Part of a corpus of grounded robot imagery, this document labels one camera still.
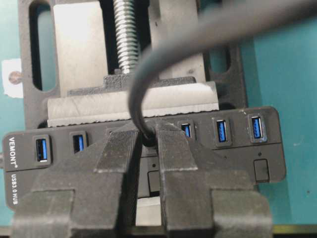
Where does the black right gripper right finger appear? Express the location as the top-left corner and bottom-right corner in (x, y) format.
(155, 121), (273, 238)

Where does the white paper label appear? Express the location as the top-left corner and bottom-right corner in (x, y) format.
(1, 59), (23, 99)

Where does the black Vemont USB hub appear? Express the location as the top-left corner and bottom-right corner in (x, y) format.
(2, 107), (286, 209)

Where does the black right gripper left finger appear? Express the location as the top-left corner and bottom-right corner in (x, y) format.
(11, 129), (139, 238)

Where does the black USB cable with plug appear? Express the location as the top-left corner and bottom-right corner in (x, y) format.
(127, 0), (317, 149)

